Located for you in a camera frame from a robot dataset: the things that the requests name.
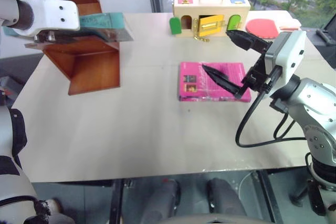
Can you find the teal book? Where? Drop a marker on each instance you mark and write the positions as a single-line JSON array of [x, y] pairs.
[[105, 20]]

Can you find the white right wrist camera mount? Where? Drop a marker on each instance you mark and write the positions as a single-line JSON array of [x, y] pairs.
[[284, 51]]

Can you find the wooden lock box toy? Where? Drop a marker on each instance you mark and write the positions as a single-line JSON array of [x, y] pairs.
[[210, 9]]

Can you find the black table leg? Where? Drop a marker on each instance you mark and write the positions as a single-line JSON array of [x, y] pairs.
[[116, 200], [269, 197]]

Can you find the black device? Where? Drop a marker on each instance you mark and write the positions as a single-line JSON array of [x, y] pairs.
[[328, 31]]

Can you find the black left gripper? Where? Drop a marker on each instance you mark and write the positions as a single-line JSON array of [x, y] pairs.
[[50, 36]]

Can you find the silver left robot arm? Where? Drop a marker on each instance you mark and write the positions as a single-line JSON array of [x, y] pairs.
[[8, 6]]

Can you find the pink book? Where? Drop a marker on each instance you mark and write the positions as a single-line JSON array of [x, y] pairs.
[[204, 82]]

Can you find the wooden bookshelf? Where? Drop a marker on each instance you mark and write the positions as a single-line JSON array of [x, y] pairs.
[[89, 66]]

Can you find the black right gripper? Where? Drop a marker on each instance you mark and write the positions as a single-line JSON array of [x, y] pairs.
[[258, 74]]

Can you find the red table tennis paddle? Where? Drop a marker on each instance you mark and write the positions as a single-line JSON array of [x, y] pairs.
[[262, 28]]

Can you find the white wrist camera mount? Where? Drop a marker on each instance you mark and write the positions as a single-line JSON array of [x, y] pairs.
[[284, 51], [52, 11]]

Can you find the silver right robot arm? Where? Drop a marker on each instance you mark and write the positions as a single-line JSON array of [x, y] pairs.
[[315, 103]]

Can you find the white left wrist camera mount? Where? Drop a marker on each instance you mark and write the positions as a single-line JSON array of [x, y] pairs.
[[52, 11]]

